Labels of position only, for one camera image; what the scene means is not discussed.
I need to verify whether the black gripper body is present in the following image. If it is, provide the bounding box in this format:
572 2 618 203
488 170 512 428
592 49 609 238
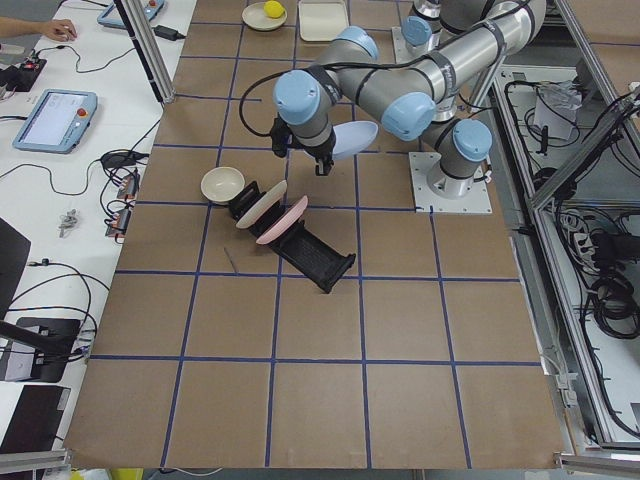
295 135 334 160

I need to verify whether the light blue plate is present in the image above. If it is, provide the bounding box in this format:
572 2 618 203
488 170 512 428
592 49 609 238
332 120 378 161

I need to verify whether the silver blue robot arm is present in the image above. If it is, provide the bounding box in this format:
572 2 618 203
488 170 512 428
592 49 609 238
401 0 496 51
271 1 546 176

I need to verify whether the cream plate in rack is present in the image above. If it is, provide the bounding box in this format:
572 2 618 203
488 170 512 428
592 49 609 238
236 180 287 229

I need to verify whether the pink plate in rack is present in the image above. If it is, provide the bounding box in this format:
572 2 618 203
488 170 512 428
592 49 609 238
256 195 308 245

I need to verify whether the cream plate with lemon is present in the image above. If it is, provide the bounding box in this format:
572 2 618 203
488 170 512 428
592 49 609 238
242 2 287 31

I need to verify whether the person's hand on mouse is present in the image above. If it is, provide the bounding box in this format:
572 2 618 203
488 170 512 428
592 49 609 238
40 19 77 42

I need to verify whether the black dish rack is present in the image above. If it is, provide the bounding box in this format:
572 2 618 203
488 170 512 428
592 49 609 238
228 181 356 293

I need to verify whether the cream bowl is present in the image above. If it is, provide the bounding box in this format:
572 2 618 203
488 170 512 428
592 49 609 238
200 166 245 205

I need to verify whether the cream rectangular tray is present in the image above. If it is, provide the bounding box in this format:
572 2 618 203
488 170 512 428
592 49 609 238
298 0 349 42

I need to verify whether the yellow lemon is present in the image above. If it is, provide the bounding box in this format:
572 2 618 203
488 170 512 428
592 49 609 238
263 0 285 19

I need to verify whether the black power adapter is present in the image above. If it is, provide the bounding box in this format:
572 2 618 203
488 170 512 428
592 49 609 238
153 25 186 41

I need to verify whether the blue teach pendant tablet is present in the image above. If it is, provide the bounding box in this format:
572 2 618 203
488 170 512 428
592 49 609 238
12 89 98 154

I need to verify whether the black monitor stand base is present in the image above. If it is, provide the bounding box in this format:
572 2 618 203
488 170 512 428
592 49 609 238
1 317 81 383

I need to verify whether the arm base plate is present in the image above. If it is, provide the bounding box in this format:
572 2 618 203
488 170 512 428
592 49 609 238
391 26 429 64
409 152 493 215

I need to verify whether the aluminium frame post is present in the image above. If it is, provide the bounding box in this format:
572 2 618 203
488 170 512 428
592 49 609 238
114 0 176 104

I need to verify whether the black cable bundle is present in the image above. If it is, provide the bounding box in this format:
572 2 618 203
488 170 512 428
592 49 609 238
579 209 640 341

